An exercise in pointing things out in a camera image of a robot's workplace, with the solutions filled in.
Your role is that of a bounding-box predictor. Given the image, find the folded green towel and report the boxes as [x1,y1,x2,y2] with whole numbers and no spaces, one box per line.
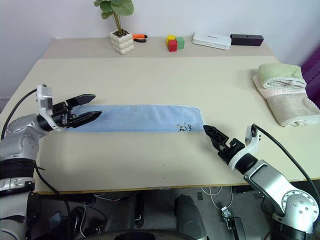
[257,63,307,89]

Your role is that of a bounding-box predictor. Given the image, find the folded white pink towel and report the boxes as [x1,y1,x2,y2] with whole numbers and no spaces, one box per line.
[252,74,308,99]

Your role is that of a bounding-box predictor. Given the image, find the white thin cable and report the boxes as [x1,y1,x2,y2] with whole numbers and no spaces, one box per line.
[199,185,235,211]

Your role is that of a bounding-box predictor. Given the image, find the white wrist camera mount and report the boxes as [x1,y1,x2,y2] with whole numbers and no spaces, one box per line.
[228,124,262,171]
[36,84,62,133]

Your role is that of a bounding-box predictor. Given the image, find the green leafy plant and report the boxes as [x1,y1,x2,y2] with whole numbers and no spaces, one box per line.
[93,0,135,35]

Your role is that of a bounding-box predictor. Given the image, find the dark rounded shape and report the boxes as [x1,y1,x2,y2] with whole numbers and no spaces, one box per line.
[103,194,145,234]
[174,195,209,240]

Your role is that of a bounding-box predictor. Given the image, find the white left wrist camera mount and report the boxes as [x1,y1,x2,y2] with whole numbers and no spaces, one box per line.
[36,84,62,133]

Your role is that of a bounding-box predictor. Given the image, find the orange handled pliers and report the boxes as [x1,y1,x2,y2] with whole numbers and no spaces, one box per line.
[131,32,149,44]

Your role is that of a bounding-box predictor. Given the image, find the black cable under arm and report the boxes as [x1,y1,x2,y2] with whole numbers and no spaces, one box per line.
[31,161,74,240]

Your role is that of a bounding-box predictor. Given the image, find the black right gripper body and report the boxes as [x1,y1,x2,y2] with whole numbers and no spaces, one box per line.
[217,138,246,166]

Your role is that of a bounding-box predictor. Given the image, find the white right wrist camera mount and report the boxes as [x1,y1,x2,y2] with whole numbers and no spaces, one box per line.
[228,124,262,171]

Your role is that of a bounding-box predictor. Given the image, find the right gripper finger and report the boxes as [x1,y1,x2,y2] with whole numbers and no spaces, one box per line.
[202,124,230,146]
[207,136,225,153]

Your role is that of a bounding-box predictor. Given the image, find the black rectangular box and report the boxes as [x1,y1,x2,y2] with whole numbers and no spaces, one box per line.
[229,33,265,47]

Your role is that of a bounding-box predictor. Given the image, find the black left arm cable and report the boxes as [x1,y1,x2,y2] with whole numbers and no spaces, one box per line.
[0,88,39,141]

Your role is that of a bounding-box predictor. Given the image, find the white bubble plant pot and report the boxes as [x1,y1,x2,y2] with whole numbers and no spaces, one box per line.
[109,29,136,56]

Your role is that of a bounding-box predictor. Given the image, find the black bracket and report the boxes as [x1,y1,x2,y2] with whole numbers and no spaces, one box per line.
[225,216,248,240]

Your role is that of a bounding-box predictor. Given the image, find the metal clamp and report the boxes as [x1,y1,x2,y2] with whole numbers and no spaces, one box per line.
[220,205,233,224]

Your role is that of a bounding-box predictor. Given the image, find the blue towel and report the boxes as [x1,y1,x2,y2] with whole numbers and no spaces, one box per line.
[58,103,205,134]

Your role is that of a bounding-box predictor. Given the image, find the purple object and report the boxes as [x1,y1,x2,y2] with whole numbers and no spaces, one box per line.
[300,44,320,111]

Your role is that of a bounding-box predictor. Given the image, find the white flat box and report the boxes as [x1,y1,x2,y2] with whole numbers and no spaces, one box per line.
[192,31,232,51]

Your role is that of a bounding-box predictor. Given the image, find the folded beige towel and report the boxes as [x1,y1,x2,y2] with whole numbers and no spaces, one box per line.
[265,91,320,128]

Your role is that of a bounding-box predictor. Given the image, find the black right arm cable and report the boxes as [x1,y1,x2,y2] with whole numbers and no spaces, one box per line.
[250,122,320,199]

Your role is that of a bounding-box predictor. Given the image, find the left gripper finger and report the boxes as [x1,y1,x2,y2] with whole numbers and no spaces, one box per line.
[65,93,97,108]
[70,110,103,129]

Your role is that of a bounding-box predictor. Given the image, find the red block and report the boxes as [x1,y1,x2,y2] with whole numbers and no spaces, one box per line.
[167,39,179,53]

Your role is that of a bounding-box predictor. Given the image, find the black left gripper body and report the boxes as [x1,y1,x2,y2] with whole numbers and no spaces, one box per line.
[50,100,76,129]

